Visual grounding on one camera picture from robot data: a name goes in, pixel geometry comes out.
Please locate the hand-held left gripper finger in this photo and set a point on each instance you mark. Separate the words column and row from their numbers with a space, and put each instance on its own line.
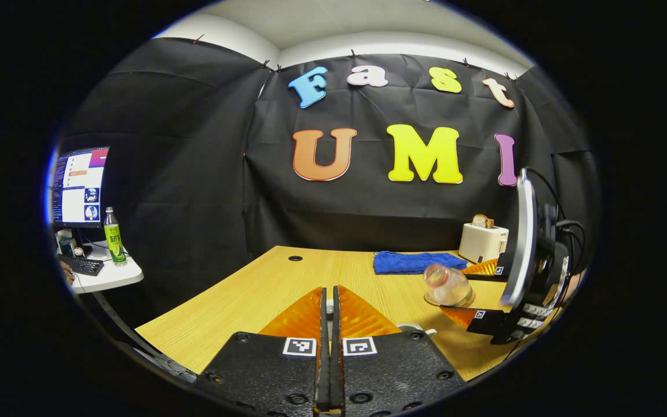
column 322, row 376
column 336, row 376

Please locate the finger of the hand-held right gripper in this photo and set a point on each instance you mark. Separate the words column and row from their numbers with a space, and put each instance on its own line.
column 493, row 327
column 484, row 269

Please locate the clear plastic water bottle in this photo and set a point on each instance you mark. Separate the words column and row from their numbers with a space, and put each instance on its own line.
column 449, row 286

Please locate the white teacup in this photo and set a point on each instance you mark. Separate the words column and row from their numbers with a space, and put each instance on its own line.
column 411, row 328

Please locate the green drink bottle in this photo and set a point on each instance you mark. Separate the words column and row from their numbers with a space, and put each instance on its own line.
column 114, row 237

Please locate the white toaster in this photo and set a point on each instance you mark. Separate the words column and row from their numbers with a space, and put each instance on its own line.
column 483, row 243

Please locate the toast slice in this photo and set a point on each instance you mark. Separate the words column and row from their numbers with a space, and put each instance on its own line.
column 482, row 220

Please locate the blue towel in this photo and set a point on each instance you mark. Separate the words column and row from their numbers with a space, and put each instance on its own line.
column 417, row 262

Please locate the white side table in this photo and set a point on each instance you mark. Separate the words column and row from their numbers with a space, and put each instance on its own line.
column 113, row 278

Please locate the black backdrop cloth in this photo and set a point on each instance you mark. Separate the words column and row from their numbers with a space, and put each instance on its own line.
column 194, row 174

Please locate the black keyboard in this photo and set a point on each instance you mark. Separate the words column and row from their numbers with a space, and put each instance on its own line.
column 81, row 265

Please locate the computer monitor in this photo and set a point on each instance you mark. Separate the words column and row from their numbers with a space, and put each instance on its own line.
column 79, row 186

